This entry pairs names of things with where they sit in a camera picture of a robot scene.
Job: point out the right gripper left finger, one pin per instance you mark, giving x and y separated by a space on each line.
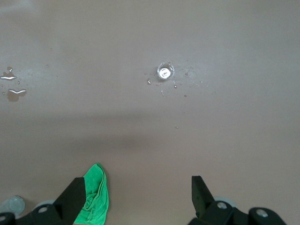
58 211

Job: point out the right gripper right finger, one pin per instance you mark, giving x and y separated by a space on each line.
204 206

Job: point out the clear glass measuring cup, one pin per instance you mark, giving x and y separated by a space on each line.
166 72

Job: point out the green microfiber cloth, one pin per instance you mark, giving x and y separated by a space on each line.
97 192

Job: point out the frosted yellow-green bottle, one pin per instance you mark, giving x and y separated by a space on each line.
12 205

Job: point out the brown table mat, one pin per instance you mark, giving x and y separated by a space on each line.
150 131

